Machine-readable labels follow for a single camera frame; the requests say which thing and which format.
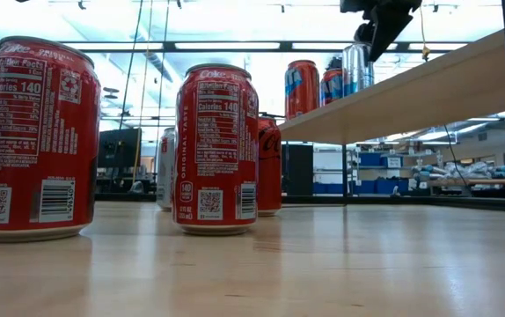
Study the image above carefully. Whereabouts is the red can black Coca-Cola script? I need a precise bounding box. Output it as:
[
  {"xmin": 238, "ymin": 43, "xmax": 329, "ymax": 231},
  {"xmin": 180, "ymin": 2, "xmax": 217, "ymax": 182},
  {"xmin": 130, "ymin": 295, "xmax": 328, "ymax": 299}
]
[{"xmin": 256, "ymin": 114, "xmax": 283, "ymax": 217}]

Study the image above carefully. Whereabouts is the blue silver energy drink can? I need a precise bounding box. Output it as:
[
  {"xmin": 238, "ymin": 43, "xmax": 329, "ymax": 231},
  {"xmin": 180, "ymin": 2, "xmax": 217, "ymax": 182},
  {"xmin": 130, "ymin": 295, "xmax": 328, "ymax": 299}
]
[{"xmin": 342, "ymin": 42, "xmax": 376, "ymax": 98}]

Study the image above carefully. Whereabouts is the wooden workbench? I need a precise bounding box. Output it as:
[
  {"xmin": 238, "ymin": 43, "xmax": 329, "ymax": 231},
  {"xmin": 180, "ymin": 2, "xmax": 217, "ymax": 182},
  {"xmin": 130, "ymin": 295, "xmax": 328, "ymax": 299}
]
[{"xmin": 428, "ymin": 178, "xmax": 505, "ymax": 188}]

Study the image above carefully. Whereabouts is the black cabinet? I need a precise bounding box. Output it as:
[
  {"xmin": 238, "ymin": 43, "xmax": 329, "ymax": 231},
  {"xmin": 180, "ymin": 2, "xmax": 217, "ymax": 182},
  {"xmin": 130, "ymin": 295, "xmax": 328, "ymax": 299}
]
[{"xmin": 282, "ymin": 143, "xmax": 314, "ymax": 197}]

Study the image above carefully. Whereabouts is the blue storage bin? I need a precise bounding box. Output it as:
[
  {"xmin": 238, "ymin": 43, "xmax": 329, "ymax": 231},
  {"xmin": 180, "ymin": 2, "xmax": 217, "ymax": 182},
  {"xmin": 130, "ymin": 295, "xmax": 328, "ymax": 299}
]
[
  {"xmin": 312, "ymin": 182, "xmax": 345, "ymax": 195},
  {"xmin": 358, "ymin": 152, "xmax": 384, "ymax": 167},
  {"xmin": 352, "ymin": 179, "xmax": 412, "ymax": 195}
]

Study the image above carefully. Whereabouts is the clear plastic wrapped bundle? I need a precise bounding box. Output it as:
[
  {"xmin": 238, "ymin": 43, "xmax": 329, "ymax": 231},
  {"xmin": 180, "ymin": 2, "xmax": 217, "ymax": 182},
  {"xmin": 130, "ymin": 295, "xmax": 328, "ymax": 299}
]
[{"xmin": 414, "ymin": 161, "xmax": 505, "ymax": 181}]

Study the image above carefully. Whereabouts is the black monitor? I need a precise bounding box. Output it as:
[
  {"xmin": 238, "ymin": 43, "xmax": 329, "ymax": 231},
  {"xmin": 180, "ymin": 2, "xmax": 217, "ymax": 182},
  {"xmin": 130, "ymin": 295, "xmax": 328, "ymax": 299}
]
[{"xmin": 97, "ymin": 128, "xmax": 143, "ymax": 169}]

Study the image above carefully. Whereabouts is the orange Fanta can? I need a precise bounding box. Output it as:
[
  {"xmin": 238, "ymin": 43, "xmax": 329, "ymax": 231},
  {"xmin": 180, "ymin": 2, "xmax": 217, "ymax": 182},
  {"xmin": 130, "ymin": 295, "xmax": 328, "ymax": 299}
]
[
  {"xmin": 284, "ymin": 59, "xmax": 321, "ymax": 121},
  {"xmin": 319, "ymin": 55, "xmax": 345, "ymax": 107}
]

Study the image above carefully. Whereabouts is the thin black cable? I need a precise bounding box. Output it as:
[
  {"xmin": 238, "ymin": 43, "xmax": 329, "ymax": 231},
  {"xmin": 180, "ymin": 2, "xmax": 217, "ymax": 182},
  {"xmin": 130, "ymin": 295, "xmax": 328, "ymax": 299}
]
[{"xmin": 443, "ymin": 125, "xmax": 472, "ymax": 197}]

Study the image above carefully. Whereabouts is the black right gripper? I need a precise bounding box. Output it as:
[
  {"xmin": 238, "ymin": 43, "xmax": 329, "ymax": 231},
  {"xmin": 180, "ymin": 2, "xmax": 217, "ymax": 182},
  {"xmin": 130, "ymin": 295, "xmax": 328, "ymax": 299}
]
[{"xmin": 340, "ymin": 0, "xmax": 423, "ymax": 63}]

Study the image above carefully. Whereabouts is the silver Diet Coke can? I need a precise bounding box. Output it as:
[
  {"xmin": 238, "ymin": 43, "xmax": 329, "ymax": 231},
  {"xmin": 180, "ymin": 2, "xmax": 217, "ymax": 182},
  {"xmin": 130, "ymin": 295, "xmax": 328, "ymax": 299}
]
[{"xmin": 155, "ymin": 127, "xmax": 177, "ymax": 211}]

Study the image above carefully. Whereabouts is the wooden shelf with black legs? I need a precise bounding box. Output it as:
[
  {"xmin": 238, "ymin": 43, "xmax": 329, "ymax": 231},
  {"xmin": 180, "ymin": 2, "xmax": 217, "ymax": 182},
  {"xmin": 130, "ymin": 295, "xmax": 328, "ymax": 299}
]
[{"xmin": 277, "ymin": 0, "xmax": 505, "ymax": 242}]

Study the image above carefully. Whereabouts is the black hanging cable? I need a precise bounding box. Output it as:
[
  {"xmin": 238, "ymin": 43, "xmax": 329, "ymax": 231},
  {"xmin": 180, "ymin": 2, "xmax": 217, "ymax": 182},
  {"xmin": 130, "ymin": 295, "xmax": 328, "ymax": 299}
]
[
  {"xmin": 118, "ymin": 0, "xmax": 144, "ymax": 131},
  {"xmin": 154, "ymin": 0, "xmax": 170, "ymax": 155}
]

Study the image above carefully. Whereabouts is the black metal table frame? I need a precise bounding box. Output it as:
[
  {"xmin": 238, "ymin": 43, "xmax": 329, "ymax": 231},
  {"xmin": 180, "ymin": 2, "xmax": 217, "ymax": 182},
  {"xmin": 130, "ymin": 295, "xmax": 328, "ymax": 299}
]
[{"xmin": 93, "ymin": 193, "xmax": 505, "ymax": 215}]

